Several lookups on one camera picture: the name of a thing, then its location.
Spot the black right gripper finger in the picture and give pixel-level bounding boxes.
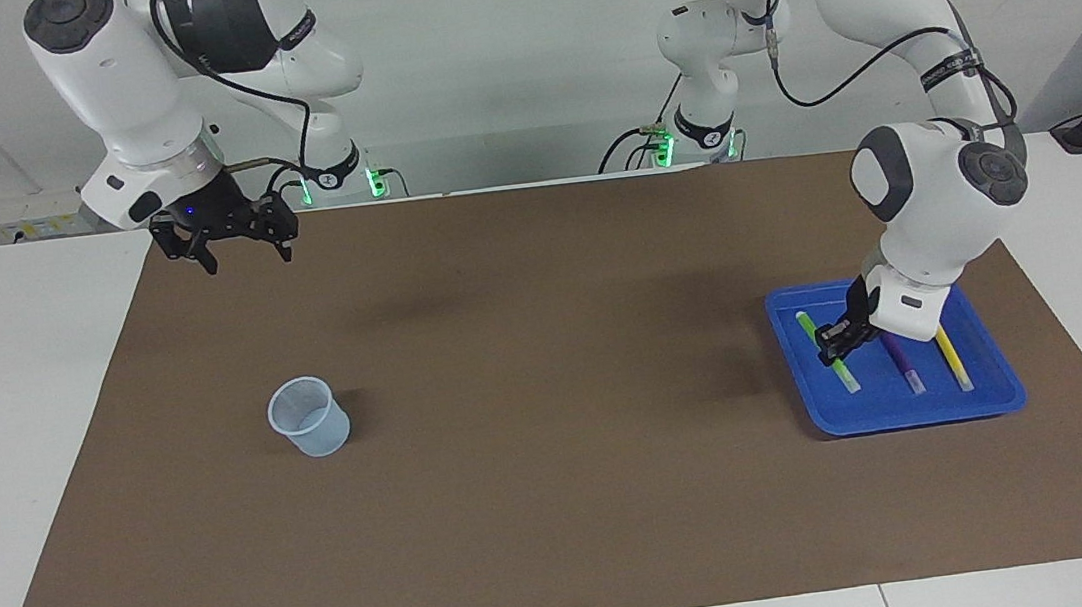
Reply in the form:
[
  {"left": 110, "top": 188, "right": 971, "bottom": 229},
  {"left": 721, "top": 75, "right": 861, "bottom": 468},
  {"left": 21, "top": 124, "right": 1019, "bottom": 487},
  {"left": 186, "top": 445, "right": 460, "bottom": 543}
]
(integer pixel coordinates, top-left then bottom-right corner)
[
  {"left": 248, "top": 191, "right": 303, "bottom": 266},
  {"left": 148, "top": 207, "right": 219, "bottom": 282}
]

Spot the green pen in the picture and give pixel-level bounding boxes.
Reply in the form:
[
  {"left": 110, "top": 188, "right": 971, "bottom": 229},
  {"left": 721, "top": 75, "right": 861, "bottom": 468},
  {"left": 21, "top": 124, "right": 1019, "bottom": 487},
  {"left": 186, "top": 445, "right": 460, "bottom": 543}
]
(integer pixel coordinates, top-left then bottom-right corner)
[{"left": 795, "top": 306, "right": 863, "bottom": 399}]

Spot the purple pen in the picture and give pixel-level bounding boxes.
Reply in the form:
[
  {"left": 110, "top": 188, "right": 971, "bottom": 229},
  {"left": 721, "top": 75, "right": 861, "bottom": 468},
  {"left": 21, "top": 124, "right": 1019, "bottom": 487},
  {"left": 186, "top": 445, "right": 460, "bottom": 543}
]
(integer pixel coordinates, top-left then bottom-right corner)
[{"left": 881, "top": 329, "right": 928, "bottom": 400}]

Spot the yellow pen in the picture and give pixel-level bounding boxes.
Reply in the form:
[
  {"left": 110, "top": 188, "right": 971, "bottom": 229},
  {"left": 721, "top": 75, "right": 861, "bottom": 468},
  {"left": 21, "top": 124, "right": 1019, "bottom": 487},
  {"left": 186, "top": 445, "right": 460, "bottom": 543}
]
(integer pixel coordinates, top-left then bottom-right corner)
[{"left": 935, "top": 321, "right": 976, "bottom": 395}]

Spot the blue plastic tray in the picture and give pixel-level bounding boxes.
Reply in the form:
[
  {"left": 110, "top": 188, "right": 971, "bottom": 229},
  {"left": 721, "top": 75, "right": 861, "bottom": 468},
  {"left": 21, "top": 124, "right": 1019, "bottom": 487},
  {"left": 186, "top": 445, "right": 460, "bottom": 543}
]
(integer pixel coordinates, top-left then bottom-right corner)
[{"left": 763, "top": 261, "right": 1030, "bottom": 444}]

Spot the white power strip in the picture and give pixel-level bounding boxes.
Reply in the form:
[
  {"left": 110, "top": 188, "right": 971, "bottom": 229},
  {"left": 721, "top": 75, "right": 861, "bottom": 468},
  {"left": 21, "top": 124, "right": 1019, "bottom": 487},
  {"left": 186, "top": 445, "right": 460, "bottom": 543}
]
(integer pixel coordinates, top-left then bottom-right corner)
[{"left": 0, "top": 184, "right": 107, "bottom": 244}]

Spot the clear plastic cup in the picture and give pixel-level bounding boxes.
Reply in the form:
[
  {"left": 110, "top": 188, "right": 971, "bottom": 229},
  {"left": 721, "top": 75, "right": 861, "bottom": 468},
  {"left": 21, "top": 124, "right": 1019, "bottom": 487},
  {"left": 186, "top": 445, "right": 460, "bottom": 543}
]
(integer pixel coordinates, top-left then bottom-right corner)
[{"left": 264, "top": 371, "right": 355, "bottom": 463}]

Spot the brown table mat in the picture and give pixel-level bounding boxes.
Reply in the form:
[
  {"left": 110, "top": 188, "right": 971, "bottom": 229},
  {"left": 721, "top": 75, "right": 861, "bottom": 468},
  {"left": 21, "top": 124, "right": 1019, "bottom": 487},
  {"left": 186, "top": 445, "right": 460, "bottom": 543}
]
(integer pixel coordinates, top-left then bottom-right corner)
[{"left": 0, "top": 126, "right": 1082, "bottom": 607}]

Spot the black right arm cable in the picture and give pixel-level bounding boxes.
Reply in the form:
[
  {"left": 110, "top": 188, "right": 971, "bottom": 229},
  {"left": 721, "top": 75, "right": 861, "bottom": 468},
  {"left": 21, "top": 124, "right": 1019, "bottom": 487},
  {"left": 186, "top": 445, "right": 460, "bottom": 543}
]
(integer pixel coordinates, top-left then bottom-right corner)
[{"left": 150, "top": 0, "right": 322, "bottom": 212}]

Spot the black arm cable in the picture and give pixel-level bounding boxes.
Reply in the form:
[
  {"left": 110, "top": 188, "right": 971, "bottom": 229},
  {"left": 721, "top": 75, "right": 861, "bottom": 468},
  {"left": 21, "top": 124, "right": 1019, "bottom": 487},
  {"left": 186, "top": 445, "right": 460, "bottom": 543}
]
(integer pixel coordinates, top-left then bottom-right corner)
[
  {"left": 761, "top": 0, "right": 1023, "bottom": 169},
  {"left": 150, "top": 0, "right": 322, "bottom": 212}
]

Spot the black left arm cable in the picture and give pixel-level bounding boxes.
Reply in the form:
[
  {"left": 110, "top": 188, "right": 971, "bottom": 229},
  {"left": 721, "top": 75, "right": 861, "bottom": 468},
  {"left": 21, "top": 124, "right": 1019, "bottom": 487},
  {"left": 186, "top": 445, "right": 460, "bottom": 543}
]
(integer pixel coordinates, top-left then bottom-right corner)
[{"left": 761, "top": 0, "right": 1023, "bottom": 169}]

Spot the black base cable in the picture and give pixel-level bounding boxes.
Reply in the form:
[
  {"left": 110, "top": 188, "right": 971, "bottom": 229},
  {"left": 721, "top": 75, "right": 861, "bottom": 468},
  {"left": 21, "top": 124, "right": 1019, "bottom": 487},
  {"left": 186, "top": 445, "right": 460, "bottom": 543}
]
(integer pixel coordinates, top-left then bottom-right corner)
[{"left": 591, "top": 77, "right": 693, "bottom": 175}]

